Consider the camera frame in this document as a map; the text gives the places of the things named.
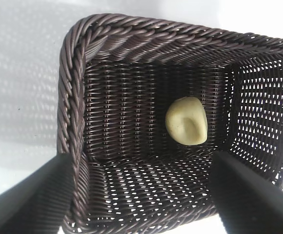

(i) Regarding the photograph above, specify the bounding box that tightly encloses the dark brown woven basket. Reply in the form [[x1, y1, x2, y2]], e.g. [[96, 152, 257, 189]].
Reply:
[[56, 13, 283, 234]]

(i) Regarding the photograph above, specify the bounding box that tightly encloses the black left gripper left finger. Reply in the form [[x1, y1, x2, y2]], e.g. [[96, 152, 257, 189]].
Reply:
[[0, 153, 75, 234]]

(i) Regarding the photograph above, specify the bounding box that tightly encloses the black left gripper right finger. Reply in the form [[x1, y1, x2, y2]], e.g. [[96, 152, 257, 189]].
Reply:
[[208, 151, 283, 234]]

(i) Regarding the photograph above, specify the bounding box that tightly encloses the pale yellow egg yolk pastry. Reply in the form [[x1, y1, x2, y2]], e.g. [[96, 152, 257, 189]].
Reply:
[[165, 96, 208, 146]]

